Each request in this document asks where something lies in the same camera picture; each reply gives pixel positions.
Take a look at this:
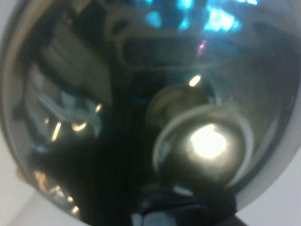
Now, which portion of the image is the stainless steel teapot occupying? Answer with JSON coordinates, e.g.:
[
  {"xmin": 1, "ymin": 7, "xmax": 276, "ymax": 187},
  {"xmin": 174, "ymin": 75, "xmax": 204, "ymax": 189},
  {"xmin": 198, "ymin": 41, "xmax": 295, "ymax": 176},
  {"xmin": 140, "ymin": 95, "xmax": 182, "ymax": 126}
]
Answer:
[{"xmin": 0, "ymin": 0, "xmax": 301, "ymax": 226}]

